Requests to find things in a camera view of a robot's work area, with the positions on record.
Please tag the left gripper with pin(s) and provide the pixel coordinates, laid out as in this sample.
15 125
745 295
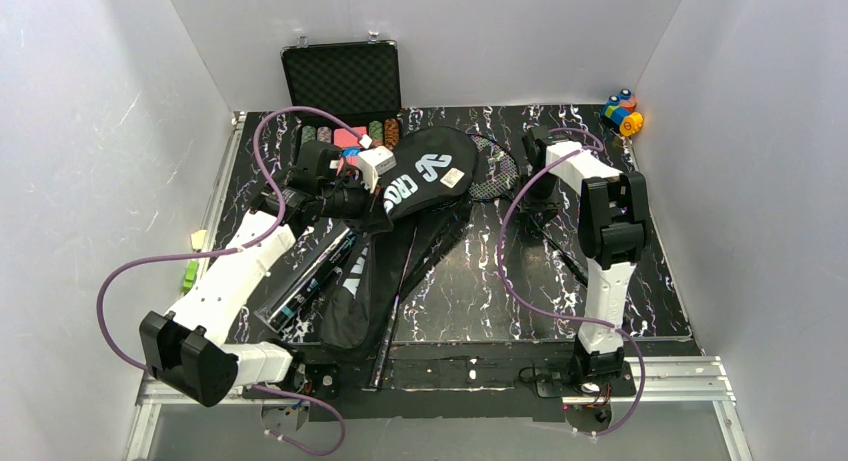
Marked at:
361 197

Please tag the black racket bag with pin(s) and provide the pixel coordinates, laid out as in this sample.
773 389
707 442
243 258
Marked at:
420 196

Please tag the badminton racket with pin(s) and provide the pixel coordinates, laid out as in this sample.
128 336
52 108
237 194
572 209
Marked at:
381 359
498 176

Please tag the black shuttlecock tube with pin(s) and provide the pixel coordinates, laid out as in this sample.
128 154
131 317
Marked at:
307 278

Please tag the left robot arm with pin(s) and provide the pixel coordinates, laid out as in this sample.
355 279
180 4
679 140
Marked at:
186 348

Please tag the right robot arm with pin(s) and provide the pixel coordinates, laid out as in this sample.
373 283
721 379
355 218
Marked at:
613 230

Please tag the black poker chip case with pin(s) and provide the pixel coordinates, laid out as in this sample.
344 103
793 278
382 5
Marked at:
357 82

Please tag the colourful toy blocks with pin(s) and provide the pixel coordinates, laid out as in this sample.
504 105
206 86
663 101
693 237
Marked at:
620 111

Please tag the beige block on rail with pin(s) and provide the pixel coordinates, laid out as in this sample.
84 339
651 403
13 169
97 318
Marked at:
198 239

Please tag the green clip on rail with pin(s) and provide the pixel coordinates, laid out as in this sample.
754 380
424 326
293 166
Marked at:
190 276

